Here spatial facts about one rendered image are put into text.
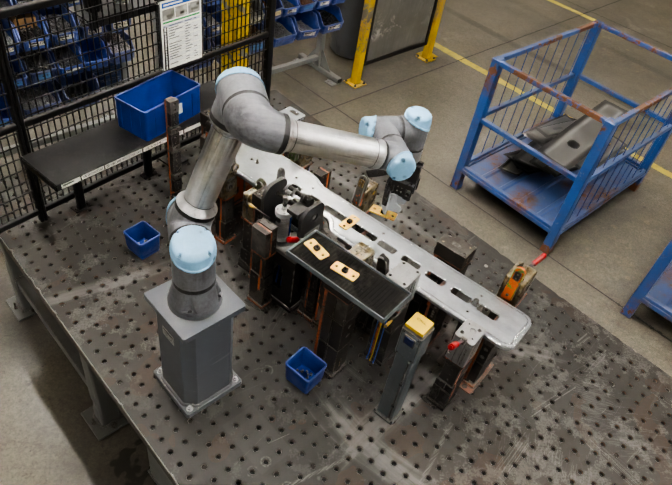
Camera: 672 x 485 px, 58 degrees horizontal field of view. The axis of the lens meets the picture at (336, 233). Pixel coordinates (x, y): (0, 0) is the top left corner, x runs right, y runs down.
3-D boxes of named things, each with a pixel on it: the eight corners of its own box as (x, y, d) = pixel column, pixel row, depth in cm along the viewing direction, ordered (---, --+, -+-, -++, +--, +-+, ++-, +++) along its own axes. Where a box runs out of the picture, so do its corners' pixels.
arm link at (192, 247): (173, 294, 159) (170, 258, 150) (169, 258, 168) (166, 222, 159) (219, 289, 162) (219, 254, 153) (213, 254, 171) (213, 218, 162)
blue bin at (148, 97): (202, 111, 253) (201, 84, 244) (147, 142, 233) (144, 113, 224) (172, 96, 259) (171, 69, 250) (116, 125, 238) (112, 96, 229)
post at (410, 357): (404, 410, 200) (436, 327, 170) (390, 425, 195) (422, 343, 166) (385, 396, 203) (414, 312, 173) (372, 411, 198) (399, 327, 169)
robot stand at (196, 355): (188, 419, 188) (183, 340, 161) (152, 374, 197) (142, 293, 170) (242, 384, 199) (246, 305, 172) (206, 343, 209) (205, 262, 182)
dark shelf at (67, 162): (245, 106, 266) (245, 100, 264) (57, 193, 210) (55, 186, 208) (210, 85, 275) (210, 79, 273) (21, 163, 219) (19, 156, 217)
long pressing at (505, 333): (538, 316, 199) (540, 313, 198) (507, 357, 185) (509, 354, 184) (242, 131, 254) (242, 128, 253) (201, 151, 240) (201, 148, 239)
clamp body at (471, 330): (460, 395, 207) (493, 330, 183) (443, 417, 200) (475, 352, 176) (437, 378, 211) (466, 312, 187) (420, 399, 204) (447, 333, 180)
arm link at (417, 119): (399, 103, 165) (428, 103, 167) (390, 137, 172) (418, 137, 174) (409, 119, 159) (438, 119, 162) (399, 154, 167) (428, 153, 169)
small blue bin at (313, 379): (325, 379, 205) (328, 364, 199) (306, 398, 199) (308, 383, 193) (301, 360, 209) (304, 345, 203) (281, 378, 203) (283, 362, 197)
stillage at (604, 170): (546, 134, 479) (597, 18, 415) (637, 189, 440) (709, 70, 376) (449, 185, 412) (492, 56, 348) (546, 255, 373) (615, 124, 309)
